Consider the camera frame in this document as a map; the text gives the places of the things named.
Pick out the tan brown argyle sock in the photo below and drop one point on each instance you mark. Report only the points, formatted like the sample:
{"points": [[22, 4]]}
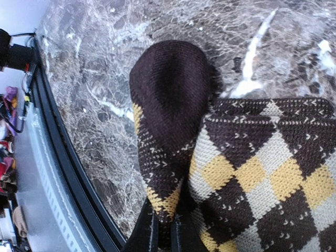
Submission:
{"points": [[254, 174]]}

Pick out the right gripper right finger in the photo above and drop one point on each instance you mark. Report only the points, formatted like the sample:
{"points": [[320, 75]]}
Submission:
{"points": [[184, 237]]}

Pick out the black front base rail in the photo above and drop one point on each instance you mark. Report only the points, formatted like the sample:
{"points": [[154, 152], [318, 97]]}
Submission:
{"points": [[94, 218]]}

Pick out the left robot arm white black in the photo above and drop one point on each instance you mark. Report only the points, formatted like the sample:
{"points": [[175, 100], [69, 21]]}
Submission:
{"points": [[15, 56]]}

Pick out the white slotted cable duct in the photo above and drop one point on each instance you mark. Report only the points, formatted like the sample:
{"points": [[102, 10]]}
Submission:
{"points": [[73, 235]]}

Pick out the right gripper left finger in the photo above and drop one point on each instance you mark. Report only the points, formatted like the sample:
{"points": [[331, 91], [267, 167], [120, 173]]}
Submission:
{"points": [[145, 235]]}

